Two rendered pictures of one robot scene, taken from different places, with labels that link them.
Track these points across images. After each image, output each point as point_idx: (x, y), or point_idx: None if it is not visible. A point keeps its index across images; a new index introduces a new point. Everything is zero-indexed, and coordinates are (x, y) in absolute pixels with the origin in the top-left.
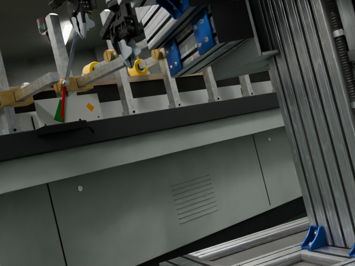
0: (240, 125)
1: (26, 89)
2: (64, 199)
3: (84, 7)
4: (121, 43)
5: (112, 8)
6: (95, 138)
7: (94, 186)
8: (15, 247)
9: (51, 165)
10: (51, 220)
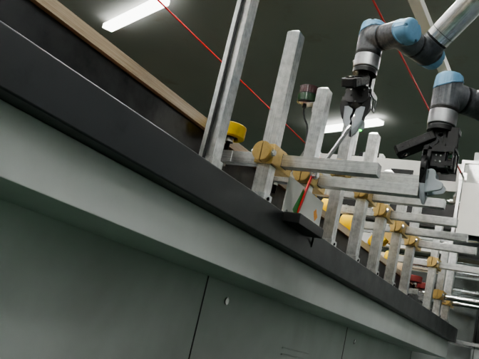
0: (374, 315)
1: (313, 161)
2: (212, 305)
3: (371, 105)
4: (430, 172)
5: (434, 129)
6: (309, 254)
7: (237, 305)
8: (155, 340)
9: (266, 262)
10: (192, 326)
